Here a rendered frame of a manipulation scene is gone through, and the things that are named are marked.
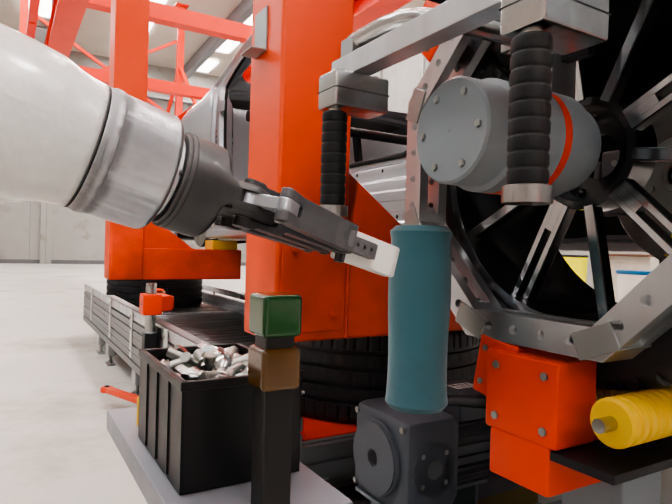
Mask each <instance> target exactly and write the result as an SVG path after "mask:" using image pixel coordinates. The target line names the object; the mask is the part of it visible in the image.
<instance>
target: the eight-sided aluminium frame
mask: <svg viewBox="0 0 672 504"><path fill-rule="evenodd" d="M490 43H491V42H490V41H486V40H482V39H478V38H474V37H470V36H465V35H460V36H458V37H456V38H453V39H451V40H449V41H447V42H444V43H442V44H440V45H439V47H438V49H437V50H436V52H435V54H434V56H433V58H432V60H431V62H430V63H429V65H428V67H427V69H426V71H425V73H424V75H423V76H422V78H421V80H420V82H419V84H418V86H417V88H414V89H413V93H412V97H411V99H410V101H409V102H408V112H407V116H406V120H407V121H408V122H407V157H406V191H405V213H404V214H403V218H404V222H405V225H432V226H446V227H448V226H447V223H446V188H447V184H441V183H438V182H436V181H434V180H433V179H431V178H430V177H429V176H428V175H427V173H426V172H425V170H424V169H423V167H422V164H421V162H420V159H419V155H418V150H417V131H418V125H419V121H420V117H421V114H422V111H423V109H424V107H425V105H426V103H427V101H428V99H429V98H430V96H431V95H432V94H433V92H434V91H435V90H436V89H437V88H438V87H439V86H440V85H441V84H442V83H443V82H445V81H447V80H448V79H450V78H453V77H456V76H468V77H471V75H472V73H473V72H474V70H475V68H476V67H477V65H478V63H479V62H480V60H481V58H482V57H483V55H484V53H485V52H486V50H487V48H488V47H489V45H490ZM448 228H449V227H448ZM450 309H451V310H452V312H453V314H454V315H455V317H456V318H455V321H456V322H457V323H459V324H460V325H461V327H462V329H463V330H464V332H465V334H466V335H470V336H475V337H476V338H478V339H481V336H482V334H484V335H486V336H488V337H491V338H493V339H495V340H498V341H501V342H504V343H509V344H513V345H518V346H523V347H528V348H533V349H538V350H542V351H547V352H552V353H557V354H562V355H567V356H571V357H576V358H579V360H591V361H596V362H600V363H605V362H612V361H620V360H627V359H633V358H634V357H635V356H637V355H638V354H639V353H640V352H642V351H643V350H644V349H645V348H649V347H651V346H652V345H651V343H653V342H654V341H655V340H656V339H657V338H659V337H660V336H661V335H662V334H664V333H665V332H666V331H667V330H669V329H670V328H671V327H672V253H671V254H670V255H669V256H668V257H667V258H666V259H664V260H663V261H662V262H661V263H660V264H659V265H658V266H657V267H656V268H655V269H654V270H653V271H651V272H650V273H649V274H648V275H647V276H646V277H645V278H644V279H643V280H642V281H641V282H640V283H638V284H637V285H636V286H635V287H634V288H633V289H632V290H631V291H630V292H629V293H628V294H627V295H625V296H624V297H623V298H622V299H621V300H620V301H619V302H618V303H617V304H616V305H615V306H614V307H612V308H611V309H610V310H609V311H608V312H607V313H606V314H605V315H604V316H603V317H602V318H601V319H599V320H598V321H590V320H583V319H576V318H569V317H561V316H554V315H547V314H540V313H532V312H525V311H518V310H511V309H504V308H502V307H501V305H500V304H499V302H498V301H497V299H496V298H495V296H494V295H493V293H492V292H491V290H490V289H489V287H488V286H487V284H486V283H485V281H484V280H483V278H482V277H481V275H480V274H479V272H478V271H477V269H476V268H475V266H474V265H473V263H472V262H471V260H470V259H469V257H468V256H467V254H466V253H465V251H464V250H463V248H462V247H461V245H460V244H459V242H458V241H457V239H456V238H455V236H454V235H453V234H452V239H451V306H450Z"/></svg>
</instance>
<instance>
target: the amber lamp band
mask: <svg viewBox="0 0 672 504"><path fill-rule="evenodd" d="M300 359H301V352H300V349H299V348H298V347H295V346H294V347H290V348H276V349H265V348H262V347H260V346H257V345H255V344H252V345H250V346H249V349H248V383H249V384H250V385H251V386H253V387H255V388H257V389H258V390H260V391H262V392H265V393H266V392H275V391H283V390H292V389H297V388H298V387H299V385H300Z"/></svg>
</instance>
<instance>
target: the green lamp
mask: <svg viewBox="0 0 672 504"><path fill-rule="evenodd" d="M301 323H302V297H301V296H300V295H297V294H292V293H287V292H255V293H252V294H251V295H250V312H249V330H250V332H251V333H253V334H255V335H258V336H261V337H263V338H281V337H296V336H299V335H300V334H301Z"/></svg>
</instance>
